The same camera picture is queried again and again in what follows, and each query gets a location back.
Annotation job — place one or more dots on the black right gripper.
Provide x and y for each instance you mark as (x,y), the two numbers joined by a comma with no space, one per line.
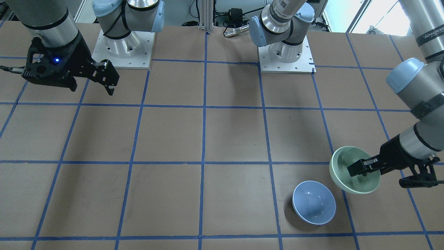
(80,54)

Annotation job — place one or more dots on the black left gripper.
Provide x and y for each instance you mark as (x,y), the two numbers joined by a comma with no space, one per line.
(393,153)

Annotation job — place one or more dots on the green bowl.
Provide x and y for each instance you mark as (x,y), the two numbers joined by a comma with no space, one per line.
(344,157)

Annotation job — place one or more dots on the blue bowl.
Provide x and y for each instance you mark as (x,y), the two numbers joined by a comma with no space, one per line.
(313,202)

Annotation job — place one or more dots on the silver metal cylinder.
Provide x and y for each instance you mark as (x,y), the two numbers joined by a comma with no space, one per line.
(237,31)

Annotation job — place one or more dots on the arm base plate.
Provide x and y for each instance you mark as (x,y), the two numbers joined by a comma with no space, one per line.
(283,58)
(132,52)

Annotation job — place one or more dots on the aluminium frame post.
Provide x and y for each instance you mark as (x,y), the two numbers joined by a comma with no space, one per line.
(206,15)

